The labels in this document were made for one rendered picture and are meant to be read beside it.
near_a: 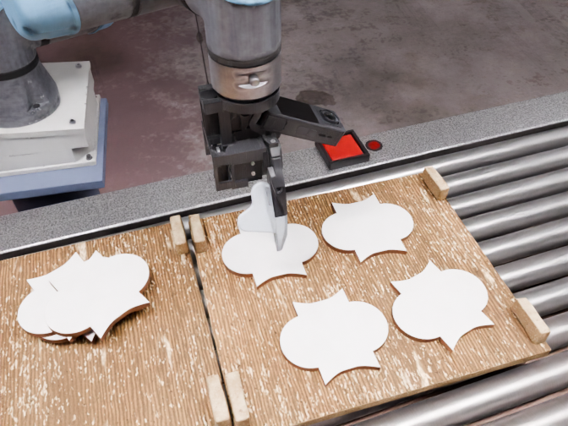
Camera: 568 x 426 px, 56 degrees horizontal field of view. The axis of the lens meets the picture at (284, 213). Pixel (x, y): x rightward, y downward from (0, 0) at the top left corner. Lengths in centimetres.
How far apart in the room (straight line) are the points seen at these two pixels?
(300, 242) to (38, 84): 55
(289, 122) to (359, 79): 229
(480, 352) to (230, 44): 48
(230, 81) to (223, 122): 6
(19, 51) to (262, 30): 58
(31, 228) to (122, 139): 166
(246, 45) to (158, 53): 264
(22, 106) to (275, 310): 58
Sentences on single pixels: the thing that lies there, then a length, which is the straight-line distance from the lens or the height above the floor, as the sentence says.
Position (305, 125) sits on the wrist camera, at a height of 117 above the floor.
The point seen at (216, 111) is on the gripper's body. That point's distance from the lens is 58.
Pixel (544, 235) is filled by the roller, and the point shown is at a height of 92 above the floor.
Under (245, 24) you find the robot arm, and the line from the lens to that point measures 52.
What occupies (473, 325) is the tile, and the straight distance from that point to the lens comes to 75.
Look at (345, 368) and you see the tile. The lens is 68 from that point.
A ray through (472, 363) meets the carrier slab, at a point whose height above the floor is 94.
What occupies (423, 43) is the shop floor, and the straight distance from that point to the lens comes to 327.
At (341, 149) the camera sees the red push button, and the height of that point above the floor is 93.
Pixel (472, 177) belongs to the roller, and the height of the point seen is 92.
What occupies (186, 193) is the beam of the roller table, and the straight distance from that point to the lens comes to 92.
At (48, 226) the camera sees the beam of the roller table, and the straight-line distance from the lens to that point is 93.
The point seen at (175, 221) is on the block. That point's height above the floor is 96.
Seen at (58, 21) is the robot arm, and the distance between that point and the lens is 55.
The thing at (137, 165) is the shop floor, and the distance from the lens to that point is 242.
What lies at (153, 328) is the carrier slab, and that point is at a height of 94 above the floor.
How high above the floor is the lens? 155
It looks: 47 degrees down
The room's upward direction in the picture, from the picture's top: straight up
